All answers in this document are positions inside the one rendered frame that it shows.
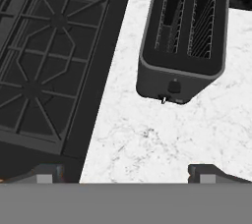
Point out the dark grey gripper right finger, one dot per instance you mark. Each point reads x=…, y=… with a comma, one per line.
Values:
x=210, y=173

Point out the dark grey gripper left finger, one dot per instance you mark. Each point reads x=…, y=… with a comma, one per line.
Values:
x=46, y=173

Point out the black two-slot toaster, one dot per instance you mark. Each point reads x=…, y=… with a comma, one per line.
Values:
x=183, y=38

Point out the black gas hob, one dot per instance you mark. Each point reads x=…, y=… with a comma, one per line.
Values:
x=49, y=67

